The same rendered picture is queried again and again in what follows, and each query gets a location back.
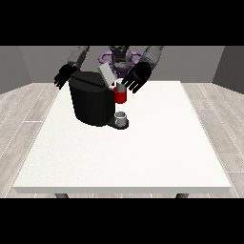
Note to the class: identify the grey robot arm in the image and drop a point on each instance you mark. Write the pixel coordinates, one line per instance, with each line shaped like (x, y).
(77, 56)
(152, 55)

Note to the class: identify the red pod holder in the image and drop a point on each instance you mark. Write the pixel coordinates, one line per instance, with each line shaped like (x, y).
(120, 96)

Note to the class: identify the small grey coffee pod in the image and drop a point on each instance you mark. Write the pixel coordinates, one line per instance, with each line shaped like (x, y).
(121, 86)

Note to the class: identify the black coffee machine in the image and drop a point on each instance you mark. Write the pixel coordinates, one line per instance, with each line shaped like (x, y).
(91, 99)

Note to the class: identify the pale grey machine lid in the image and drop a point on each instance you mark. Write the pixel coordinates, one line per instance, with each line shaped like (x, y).
(107, 74)

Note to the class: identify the small grey cup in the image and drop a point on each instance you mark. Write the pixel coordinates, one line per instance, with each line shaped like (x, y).
(121, 118)

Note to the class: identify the grey robot trunk purple rings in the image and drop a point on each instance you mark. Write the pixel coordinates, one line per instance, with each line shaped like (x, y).
(119, 60)

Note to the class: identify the dark table leg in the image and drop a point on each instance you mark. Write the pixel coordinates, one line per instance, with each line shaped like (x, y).
(182, 195)
(61, 195)

